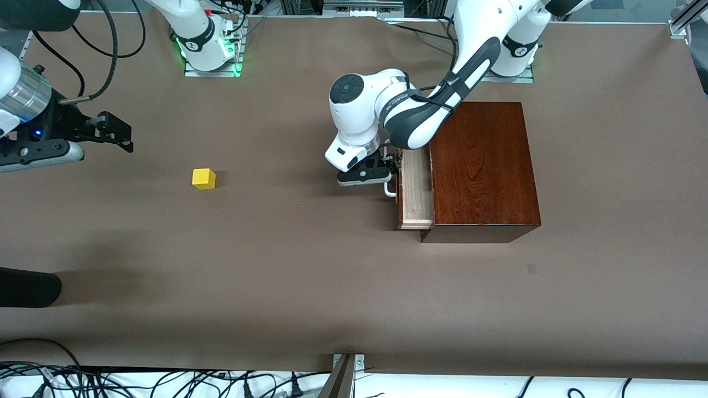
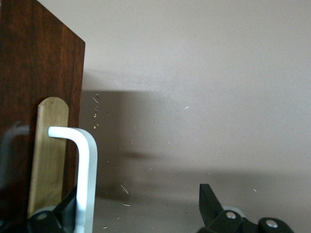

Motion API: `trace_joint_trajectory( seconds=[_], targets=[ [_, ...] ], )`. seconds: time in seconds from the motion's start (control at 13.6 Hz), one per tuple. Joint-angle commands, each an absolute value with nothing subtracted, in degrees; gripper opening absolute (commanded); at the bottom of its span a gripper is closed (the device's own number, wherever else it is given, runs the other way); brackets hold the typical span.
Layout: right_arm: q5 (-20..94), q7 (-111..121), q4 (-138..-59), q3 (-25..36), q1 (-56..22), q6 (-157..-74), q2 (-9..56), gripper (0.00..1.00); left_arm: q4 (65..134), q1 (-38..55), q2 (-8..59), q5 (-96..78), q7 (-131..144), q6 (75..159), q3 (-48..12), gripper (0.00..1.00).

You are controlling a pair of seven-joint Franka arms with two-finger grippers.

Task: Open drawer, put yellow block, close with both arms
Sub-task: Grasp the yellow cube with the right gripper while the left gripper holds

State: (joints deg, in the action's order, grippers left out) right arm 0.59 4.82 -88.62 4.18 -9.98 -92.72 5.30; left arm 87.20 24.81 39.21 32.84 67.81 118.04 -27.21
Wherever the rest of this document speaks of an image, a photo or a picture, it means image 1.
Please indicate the dark wooden drawer cabinet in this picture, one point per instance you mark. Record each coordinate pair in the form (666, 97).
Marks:
(487, 177)

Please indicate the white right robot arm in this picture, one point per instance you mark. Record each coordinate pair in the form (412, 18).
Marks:
(193, 27)

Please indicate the small metal bracket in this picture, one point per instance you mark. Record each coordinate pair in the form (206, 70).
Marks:
(359, 362)

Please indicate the aluminium frame rail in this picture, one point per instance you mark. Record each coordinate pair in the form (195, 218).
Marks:
(26, 44)

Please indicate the yellow block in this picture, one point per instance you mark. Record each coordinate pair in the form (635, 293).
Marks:
(203, 179)

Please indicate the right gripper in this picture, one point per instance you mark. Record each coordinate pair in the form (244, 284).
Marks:
(60, 122)

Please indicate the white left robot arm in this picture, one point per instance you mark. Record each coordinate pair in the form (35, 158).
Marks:
(475, 66)

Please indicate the brown table cover sheet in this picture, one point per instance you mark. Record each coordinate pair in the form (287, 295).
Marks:
(276, 249)

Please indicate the aluminium frame bracket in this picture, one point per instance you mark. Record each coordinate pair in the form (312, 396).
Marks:
(679, 27)

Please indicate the grey device box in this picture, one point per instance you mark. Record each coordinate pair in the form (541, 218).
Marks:
(362, 8)

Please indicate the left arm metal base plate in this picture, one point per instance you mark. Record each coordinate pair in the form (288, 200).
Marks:
(520, 79)

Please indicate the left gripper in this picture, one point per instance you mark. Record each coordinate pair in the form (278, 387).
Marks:
(383, 161)

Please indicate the black rounded object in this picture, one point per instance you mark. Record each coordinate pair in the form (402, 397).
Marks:
(27, 287)

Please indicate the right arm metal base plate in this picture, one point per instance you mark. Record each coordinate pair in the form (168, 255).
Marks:
(240, 55)

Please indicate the dark metal post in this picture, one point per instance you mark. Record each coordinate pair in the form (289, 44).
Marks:
(338, 384)

